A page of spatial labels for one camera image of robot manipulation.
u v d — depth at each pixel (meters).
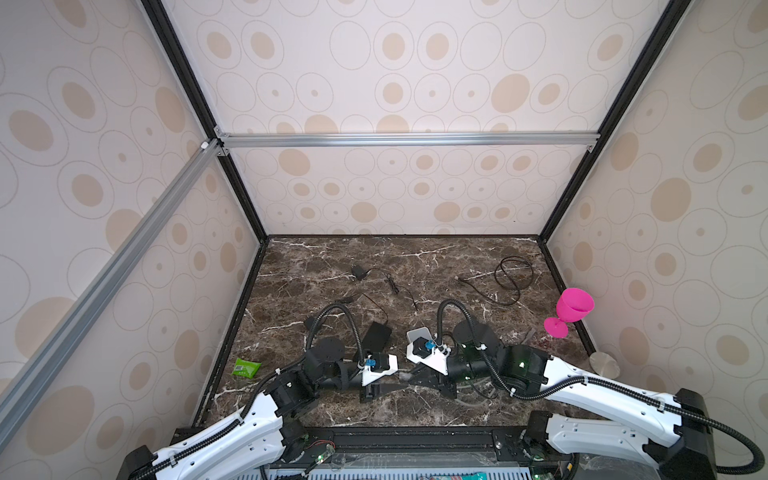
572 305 0.81
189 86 0.78
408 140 0.92
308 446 0.73
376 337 0.92
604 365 0.73
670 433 0.41
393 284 1.06
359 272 1.08
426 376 0.60
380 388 0.60
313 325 0.97
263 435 0.51
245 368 0.85
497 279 1.07
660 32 0.71
